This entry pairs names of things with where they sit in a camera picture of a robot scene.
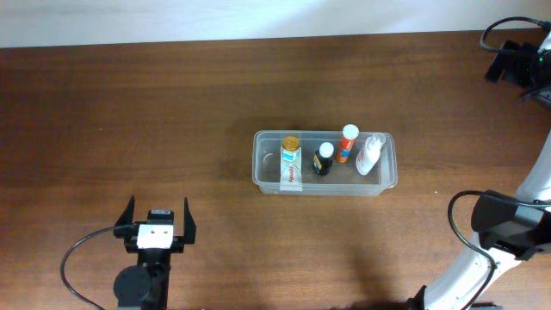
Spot clear plastic container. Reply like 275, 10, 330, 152
252, 130, 398, 196

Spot dark brown medicine bottle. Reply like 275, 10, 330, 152
313, 142, 334, 176

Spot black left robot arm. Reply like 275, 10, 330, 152
113, 198, 196, 310

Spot white spray bottle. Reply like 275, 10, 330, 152
356, 133, 386, 176

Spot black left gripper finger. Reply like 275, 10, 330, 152
183, 198, 196, 245
113, 195, 135, 237

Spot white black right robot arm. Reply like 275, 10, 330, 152
406, 140, 550, 309

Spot orange tablet tube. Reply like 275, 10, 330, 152
337, 124, 360, 164

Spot white green medicine box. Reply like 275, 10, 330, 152
280, 147, 303, 192

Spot small gold-lidded balm jar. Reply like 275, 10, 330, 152
282, 136, 300, 152

